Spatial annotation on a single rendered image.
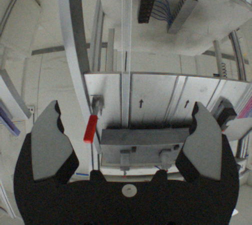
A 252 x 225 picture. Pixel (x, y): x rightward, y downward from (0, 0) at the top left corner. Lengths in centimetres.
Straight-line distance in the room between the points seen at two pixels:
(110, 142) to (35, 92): 223
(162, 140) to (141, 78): 17
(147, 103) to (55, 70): 210
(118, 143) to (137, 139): 5
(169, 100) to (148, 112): 6
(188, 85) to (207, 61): 228
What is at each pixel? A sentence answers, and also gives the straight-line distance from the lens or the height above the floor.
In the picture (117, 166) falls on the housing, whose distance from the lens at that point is 44.
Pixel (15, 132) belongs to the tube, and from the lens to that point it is 24.
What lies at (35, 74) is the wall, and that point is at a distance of 254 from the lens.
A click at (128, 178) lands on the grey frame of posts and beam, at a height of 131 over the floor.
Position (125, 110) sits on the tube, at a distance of 29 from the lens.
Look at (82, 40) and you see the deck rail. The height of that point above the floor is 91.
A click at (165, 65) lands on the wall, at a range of 212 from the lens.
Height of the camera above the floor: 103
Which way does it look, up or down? 3 degrees down
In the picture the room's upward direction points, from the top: 179 degrees counter-clockwise
